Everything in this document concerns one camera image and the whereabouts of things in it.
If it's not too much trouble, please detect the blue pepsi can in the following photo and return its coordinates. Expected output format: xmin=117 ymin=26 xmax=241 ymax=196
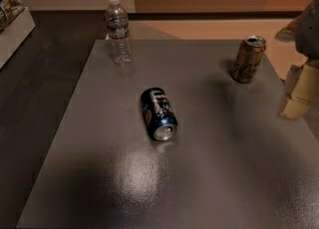
xmin=141 ymin=88 xmax=177 ymax=141

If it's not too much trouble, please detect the clear plastic water bottle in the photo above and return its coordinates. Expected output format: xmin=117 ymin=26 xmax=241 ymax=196
xmin=106 ymin=0 xmax=133 ymax=66

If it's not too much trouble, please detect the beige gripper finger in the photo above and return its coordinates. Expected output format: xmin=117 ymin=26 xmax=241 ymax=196
xmin=279 ymin=61 xmax=319 ymax=118

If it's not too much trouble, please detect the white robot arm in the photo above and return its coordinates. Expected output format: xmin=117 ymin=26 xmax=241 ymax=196
xmin=275 ymin=0 xmax=319 ymax=118

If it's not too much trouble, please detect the white box with patterned items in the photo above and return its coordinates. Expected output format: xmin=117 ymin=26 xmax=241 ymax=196
xmin=0 ymin=0 xmax=35 ymax=69

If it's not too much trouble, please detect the gold brown soda can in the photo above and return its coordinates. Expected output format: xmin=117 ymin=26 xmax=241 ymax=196
xmin=231 ymin=35 xmax=266 ymax=84

